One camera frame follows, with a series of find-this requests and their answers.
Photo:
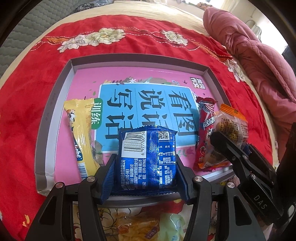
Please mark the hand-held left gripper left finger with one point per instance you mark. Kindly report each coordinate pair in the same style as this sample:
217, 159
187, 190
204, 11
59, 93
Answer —
108, 178

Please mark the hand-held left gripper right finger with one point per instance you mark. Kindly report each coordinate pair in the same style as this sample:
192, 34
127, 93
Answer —
183, 184

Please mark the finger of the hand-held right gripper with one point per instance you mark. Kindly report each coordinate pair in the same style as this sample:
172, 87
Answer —
231, 153
261, 160

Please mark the orange clear snack packet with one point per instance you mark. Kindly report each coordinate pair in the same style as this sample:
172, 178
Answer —
231, 125

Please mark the clear candy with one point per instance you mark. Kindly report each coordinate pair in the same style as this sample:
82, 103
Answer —
98, 151

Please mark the blue biscuit packet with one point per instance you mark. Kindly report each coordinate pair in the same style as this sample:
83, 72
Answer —
148, 160

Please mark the grey shallow cardboard box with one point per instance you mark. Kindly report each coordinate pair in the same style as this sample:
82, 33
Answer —
53, 111

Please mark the red snack bar packet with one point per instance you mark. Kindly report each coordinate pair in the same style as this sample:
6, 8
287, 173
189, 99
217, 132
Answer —
204, 129

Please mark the yellow snack bar packet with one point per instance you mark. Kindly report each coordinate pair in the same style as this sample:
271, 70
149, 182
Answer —
79, 129

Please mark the pale yellow snack packet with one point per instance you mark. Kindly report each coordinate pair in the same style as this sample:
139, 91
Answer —
143, 228

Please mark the pink quilted duvet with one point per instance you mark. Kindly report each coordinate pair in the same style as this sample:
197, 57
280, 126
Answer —
261, 64

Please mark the red floral blanket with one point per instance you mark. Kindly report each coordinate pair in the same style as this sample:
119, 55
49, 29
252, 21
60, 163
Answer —
23, 129

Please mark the black television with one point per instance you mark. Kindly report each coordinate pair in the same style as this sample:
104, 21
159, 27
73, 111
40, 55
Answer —
290, 59

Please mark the pink and blue book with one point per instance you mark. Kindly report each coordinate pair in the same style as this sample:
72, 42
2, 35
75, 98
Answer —
148, 81

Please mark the grey quilted headboard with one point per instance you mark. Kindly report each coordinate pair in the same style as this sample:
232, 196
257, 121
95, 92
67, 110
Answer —
30, 30

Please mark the beige bed sheet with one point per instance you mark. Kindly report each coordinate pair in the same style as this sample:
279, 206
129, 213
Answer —
138, 9

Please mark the metal frame rack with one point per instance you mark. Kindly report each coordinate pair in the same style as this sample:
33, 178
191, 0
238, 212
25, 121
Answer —
253, 26

